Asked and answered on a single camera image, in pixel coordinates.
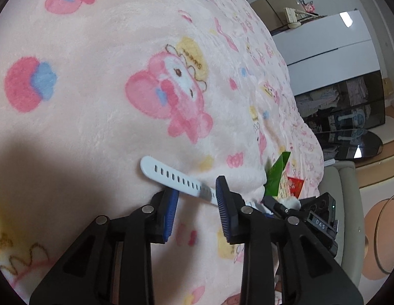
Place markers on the round wooden hoop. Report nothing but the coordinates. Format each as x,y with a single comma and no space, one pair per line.
379,228

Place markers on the grey leather bed frame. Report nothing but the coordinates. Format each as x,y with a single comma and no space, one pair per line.
343,203

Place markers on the black glass oval table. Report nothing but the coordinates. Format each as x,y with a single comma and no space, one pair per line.
356,146

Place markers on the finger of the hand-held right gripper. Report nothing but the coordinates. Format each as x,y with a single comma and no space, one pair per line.
278,209

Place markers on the brown wooden cabinet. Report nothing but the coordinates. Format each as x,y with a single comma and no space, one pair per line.
268,14

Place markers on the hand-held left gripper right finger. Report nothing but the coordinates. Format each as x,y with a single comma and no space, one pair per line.
220,206

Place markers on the white fluffy cloth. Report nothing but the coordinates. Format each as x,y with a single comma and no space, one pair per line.
291,202

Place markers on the beige power strip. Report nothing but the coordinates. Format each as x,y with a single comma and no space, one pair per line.
294,16

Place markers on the red packet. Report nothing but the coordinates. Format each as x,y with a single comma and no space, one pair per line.
296,186

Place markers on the white cabinet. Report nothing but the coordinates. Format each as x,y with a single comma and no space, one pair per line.
330,47

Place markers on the pink printed blanket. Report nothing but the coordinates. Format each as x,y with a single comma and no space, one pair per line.
105,85

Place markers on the pink plush toy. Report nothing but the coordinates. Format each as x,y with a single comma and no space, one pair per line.
310,6

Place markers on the green and white snack packet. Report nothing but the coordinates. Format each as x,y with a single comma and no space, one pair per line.
277,173

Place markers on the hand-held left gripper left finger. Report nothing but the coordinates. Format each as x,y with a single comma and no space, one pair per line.
171,216

